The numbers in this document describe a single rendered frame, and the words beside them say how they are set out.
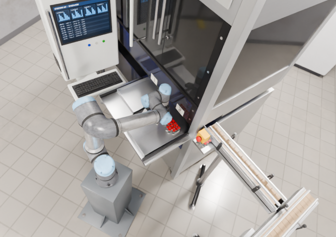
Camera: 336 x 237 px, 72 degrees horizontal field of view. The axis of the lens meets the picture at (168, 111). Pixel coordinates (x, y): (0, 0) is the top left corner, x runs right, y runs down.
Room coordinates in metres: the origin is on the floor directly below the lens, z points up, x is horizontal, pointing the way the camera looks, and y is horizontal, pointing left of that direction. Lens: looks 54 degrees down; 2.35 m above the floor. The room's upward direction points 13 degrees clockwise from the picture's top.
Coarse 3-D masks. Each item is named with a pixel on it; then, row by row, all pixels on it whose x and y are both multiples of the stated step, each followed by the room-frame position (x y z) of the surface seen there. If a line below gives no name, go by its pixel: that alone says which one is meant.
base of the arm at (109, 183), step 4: (116, 172) 0.52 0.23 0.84; (96, 176) 0.47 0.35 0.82; (116, 176) 0.49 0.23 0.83; (96, 180) 0.44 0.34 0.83; (100, 180) 0.43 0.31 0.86; (104, 180) 0.43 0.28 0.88; (108, 180) 0.44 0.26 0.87; (112, 180) 0.46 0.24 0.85; (116, 180) 0.47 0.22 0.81; (100, 184) 0.42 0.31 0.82; (104, 184) 0.42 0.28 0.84; (108, 184) 0.44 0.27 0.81; (112, 184) 0.44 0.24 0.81
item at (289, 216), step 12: (300, 192) 0.64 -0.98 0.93; (288, 204) 0.54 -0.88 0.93; (300, 204) 0.56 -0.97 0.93; (312, 204) 0.56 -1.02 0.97; (276, 216) 0.45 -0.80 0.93; (288, 216) 0.47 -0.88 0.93; (300, 216) 0.47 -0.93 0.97; (264, 228) 0.36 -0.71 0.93; (276, 228) 0.38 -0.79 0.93; (288, 228) 0.39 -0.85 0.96; (300, 228) 0.40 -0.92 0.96
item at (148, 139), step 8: (136, 128) 0.85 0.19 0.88; (144, 128) 0.87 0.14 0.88; (152, 128) 0.88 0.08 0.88; (160, 128) 0.90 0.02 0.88; (136, 136) 0.79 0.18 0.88; (144, 136) 0.80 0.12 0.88; (152, 136) 0.82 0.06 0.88; (160, 136) 0.83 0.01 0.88; (168, 136) 0.85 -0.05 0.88; (176, 136) 0.85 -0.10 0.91; (136, 144) 0.72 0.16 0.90; (144, 144) 0.74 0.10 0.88; (152, 144) 0.76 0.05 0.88; (160, 144) 0.77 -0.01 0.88; (144, 152) 0.68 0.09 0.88
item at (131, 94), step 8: (144, 80) 1.33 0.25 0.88; (120, 88) 1.17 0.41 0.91; (128, 88) 1.20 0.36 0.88; (136, 88) 1.22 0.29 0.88; (144, 88) 1.24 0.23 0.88; (152, 88) 1.26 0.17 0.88; (120, 96) 1.10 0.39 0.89; (128, 96) 1.12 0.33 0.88; (136, 96) 1.14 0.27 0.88; (128, 104) 1.05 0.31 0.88; (136, 104) 1.06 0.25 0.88
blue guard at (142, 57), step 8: (120, 24) 1.61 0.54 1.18; (120, 32) 1.61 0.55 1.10; (120, 40) 1.61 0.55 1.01; (128, 40) 1.52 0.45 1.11; (128, 48) 1.52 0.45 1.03; (136, 48) 1.43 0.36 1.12; (136, 56) 1.43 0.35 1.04; (144, 56) 1.35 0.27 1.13; (144, 64) 1.34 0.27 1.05; (152, 64) 1.27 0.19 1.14; (152, 72) 1.26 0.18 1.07; (160, 72) 1.20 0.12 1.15; (160, 80) 1.19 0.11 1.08; (168, 80) 1.13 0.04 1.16; (176, 88) 1.07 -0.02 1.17; (176, 96) 1.05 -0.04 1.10; (184, 96) 1.01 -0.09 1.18; (184, 104) 0.99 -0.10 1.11; (184, 112) 0.98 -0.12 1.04
